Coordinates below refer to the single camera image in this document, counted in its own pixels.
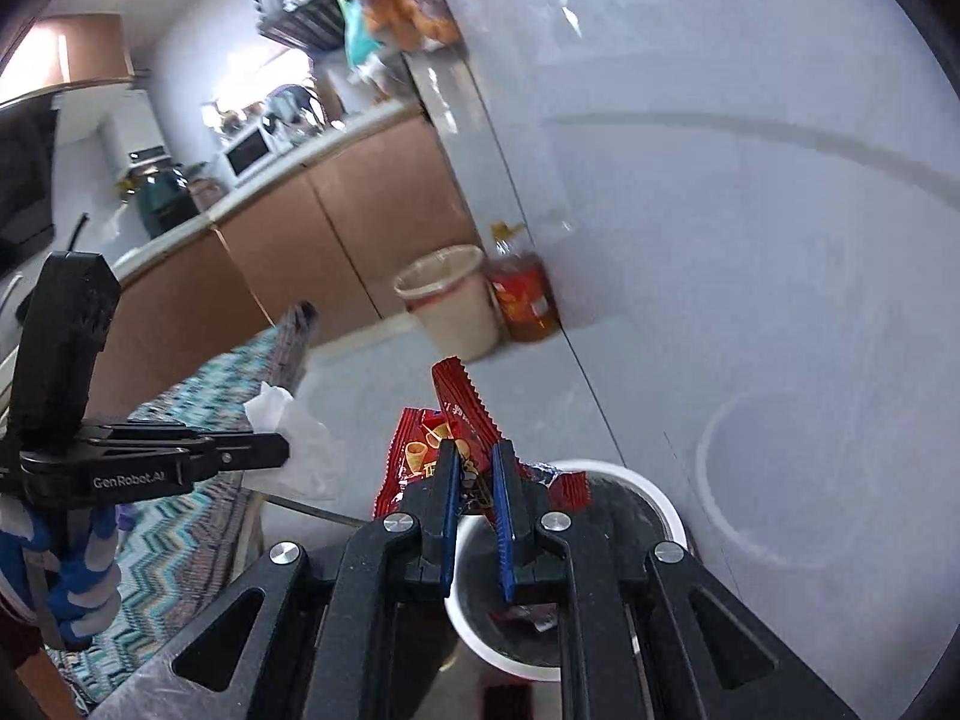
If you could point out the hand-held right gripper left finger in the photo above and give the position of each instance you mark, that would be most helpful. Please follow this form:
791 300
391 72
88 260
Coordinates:
448 517

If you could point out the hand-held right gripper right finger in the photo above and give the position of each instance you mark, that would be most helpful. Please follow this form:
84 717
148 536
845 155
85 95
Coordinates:
504 525

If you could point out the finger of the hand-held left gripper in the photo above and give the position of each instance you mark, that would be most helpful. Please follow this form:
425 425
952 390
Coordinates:
165 431
240 454

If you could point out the white tissue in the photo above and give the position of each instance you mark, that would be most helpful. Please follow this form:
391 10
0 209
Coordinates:
296 435

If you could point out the red snack bag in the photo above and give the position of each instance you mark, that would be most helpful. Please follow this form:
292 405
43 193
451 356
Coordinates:
409 457

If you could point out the red jagged wrapper strip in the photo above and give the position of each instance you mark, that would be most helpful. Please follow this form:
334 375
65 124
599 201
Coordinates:
461 397

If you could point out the white bin with black liner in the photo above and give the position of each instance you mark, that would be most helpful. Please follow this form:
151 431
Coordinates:
664 501

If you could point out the person's left forearm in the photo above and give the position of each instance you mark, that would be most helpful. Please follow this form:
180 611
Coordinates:
45 682

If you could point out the person's left hand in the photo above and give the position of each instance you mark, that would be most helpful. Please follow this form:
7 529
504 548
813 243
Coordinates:
82 577

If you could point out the zigzag patterned table cloth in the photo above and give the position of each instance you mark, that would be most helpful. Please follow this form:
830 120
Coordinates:
187 540

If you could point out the black range hood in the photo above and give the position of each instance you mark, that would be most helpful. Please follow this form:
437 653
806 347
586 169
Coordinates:
22 187

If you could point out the green air fryer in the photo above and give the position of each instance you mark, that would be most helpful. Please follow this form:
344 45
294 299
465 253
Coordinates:
163 199

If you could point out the beige waste bin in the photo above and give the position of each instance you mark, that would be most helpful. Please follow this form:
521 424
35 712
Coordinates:
450 307

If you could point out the white water heater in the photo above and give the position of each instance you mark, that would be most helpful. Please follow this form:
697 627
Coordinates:
135 139

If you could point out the cooking oil bottle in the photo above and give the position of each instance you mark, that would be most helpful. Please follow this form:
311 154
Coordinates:
525 296

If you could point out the white microwave oven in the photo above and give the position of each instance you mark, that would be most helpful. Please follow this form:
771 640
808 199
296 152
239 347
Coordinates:
246 154

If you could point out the grey blue hanging cloth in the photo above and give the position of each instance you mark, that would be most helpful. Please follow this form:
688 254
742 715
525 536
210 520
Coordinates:
292 109

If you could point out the teal plastic bag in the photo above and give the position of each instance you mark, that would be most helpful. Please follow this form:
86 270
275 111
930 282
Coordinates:
358 34

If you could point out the brown upper wall cabinets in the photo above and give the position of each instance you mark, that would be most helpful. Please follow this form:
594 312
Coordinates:
86 49

